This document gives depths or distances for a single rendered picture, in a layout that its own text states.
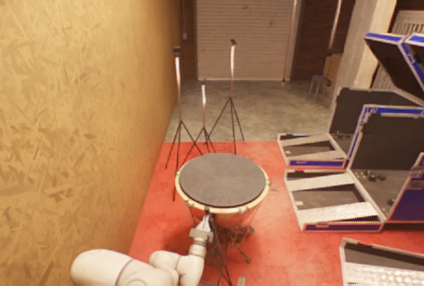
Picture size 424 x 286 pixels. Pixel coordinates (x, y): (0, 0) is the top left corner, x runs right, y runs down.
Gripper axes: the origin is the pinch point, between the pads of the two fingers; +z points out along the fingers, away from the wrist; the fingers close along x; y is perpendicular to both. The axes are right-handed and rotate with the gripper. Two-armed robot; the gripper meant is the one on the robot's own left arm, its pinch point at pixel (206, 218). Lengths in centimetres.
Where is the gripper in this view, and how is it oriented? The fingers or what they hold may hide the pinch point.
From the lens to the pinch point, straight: 145.3
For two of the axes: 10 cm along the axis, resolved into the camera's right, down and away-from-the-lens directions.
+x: -9.7, -1.3, 2.1
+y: -0.8, -6.4, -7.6
